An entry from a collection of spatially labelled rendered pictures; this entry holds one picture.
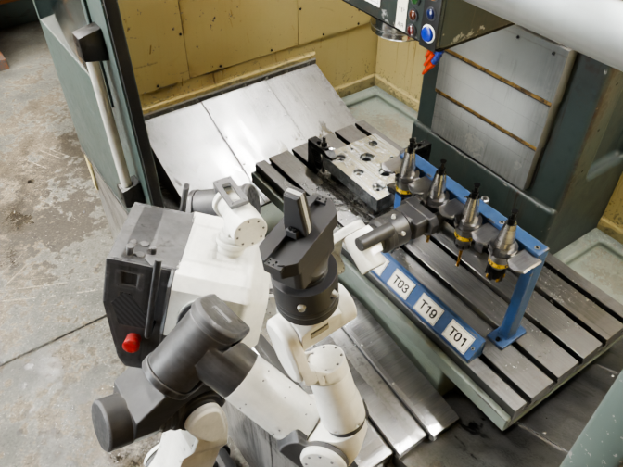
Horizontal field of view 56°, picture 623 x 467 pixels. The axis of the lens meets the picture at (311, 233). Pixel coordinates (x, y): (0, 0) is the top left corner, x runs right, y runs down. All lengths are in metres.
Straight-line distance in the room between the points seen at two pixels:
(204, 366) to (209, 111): 1.74
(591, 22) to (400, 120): 2.59
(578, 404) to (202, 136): 1.69
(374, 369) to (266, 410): 0.77
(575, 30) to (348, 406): 0.67
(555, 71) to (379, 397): 1.05
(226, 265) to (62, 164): 2.89
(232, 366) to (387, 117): 2.19
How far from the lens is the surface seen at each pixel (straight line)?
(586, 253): 2.44
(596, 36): 0.40
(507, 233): 1.36
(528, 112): 1.99
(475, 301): 1.71
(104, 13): 1.47
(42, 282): 3.19
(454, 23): 1.25
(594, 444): 0.62
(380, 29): 1.57
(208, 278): 1.06
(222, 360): 0.96
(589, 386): 1.81
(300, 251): 0.67
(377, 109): 3.04
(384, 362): 1.72
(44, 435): 2.65
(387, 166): 1.59
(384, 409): 1.67
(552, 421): 1.71
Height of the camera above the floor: 2.16
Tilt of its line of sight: 44 degrees down
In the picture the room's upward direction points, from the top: straight up
